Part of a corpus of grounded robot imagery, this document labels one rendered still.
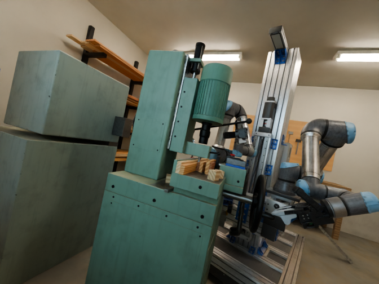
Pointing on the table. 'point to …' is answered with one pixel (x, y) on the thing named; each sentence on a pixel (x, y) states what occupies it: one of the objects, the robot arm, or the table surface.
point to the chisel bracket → (198, 150)
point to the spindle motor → (213, 93)
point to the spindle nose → (205, 133)
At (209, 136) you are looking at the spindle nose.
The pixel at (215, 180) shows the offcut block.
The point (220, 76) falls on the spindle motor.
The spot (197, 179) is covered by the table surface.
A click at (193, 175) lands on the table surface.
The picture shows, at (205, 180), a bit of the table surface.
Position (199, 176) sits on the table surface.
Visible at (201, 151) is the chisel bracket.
